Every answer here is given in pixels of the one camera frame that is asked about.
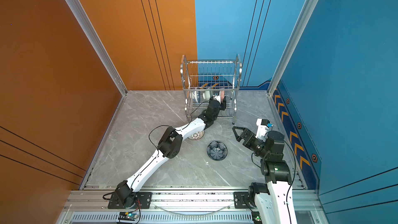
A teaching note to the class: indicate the green circuit board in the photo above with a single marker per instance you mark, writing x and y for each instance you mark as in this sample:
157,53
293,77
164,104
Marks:
128,218
256,218

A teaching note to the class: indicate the white brown lattice bowl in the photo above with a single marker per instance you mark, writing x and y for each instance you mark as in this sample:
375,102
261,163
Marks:
196,136

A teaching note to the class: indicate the dark blue petal bowl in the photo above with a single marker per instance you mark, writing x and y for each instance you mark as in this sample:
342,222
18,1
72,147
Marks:
217,151

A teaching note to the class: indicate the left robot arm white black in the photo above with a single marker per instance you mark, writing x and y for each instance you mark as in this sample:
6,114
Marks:
125,194

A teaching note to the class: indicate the aluminium corner post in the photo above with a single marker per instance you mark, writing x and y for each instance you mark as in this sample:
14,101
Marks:
300,25
86,25

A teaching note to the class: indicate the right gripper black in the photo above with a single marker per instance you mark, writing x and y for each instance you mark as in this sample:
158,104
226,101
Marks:
246,133

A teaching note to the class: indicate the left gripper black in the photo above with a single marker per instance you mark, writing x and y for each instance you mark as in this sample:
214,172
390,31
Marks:
224,104

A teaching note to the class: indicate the left aluminium corner post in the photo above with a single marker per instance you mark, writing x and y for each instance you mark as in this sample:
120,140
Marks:
86,25

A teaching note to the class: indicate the aluminium front rail frame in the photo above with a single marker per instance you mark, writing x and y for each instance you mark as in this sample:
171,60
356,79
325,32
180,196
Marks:
209,205

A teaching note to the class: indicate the blue floral white bowl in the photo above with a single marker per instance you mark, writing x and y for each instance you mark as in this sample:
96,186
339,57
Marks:
195,96

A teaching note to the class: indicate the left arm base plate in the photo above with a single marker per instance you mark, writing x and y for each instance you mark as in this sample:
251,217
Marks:
142,200

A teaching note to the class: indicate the pale green ribbed bowl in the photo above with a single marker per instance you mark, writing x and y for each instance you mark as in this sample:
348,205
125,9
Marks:
206,95

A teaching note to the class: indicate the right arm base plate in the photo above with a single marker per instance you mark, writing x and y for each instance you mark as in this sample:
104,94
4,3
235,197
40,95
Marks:
241,200

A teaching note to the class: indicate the right aluminium corner post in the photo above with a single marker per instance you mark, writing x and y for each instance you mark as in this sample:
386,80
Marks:
300,25

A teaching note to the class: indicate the right green circuit board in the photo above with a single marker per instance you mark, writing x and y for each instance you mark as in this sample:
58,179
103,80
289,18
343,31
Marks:
256,218

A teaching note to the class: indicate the stainless steel dish rack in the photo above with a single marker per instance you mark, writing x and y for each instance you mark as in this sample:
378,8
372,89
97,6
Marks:
213,75

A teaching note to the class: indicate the left green circuit board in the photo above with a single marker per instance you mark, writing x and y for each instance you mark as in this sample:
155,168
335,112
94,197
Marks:
128,218

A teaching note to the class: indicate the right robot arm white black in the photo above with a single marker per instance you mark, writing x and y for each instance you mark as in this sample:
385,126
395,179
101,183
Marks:
273,199

